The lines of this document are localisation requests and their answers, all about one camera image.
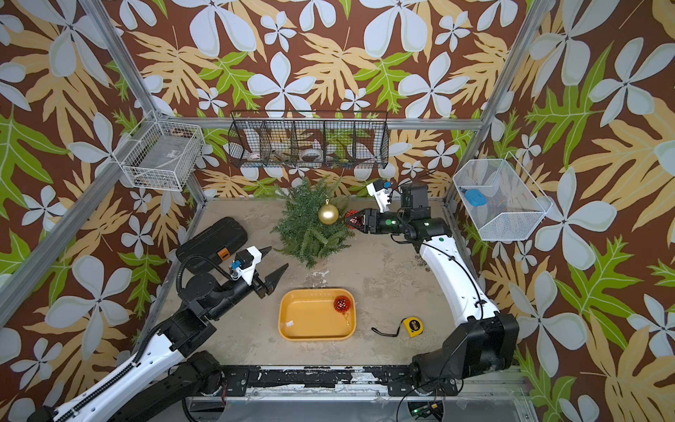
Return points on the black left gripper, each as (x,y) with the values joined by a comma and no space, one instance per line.
(257,281)

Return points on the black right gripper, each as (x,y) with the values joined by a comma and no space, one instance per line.
(374,221)

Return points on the gold ornament ball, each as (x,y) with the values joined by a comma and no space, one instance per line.
(328,214)

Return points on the yellow plastic tray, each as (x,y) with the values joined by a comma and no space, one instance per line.
(307,315)

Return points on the red ornament with gold cap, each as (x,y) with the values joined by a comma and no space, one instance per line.
(342,304)

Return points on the red faceted ornament ball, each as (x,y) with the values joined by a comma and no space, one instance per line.
(352,219)

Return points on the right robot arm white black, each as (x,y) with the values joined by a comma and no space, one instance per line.
(484,339)

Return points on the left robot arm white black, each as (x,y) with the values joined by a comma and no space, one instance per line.
(168,366)

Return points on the small green christmas tree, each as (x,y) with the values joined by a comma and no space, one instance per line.
(303,235)

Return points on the black tool case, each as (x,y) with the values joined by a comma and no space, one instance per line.
(218,242)

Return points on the blue object in basket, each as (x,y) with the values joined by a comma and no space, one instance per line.
(475,197)

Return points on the yellow tape measure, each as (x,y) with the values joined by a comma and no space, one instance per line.
(412,325)

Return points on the white mesh basket right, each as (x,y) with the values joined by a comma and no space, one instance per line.
(516,202)

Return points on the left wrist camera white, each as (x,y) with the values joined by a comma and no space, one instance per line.
(243,267)

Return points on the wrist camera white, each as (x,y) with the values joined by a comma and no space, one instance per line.
(243,267)
(381,191)

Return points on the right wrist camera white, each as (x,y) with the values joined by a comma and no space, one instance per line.
(381,191)

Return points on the black wire basket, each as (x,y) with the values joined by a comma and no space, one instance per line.
(313,139)

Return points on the white wire basket left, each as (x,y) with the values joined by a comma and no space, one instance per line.
(159,153)

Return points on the black metal base rail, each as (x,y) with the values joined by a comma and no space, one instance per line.
(377,380)

